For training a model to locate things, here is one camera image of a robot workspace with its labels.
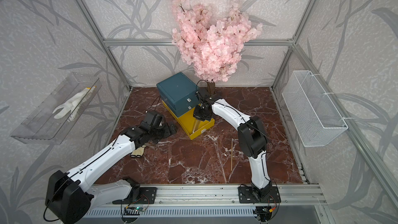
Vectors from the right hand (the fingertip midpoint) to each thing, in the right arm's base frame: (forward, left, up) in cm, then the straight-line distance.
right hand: (195, 116), depth 91 cm
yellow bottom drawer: (0, +2, -11) cm, 11 cm away
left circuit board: (-44, +24, -10) cm, 51 cm away
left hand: (-11, +11, +3) cm, 16 cm away
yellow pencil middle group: (0, 0, -9) cm, 9 cm away
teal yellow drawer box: (+8, +9, +11) cm, 17 cm away
